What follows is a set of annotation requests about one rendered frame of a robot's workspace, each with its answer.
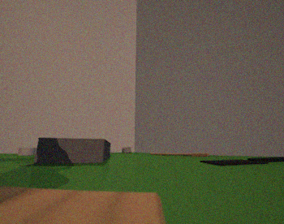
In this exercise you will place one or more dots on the black spatula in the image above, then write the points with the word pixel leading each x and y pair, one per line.
pixel 249 161

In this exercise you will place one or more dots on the wooden board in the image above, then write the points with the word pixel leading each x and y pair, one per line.
pixel 24 205

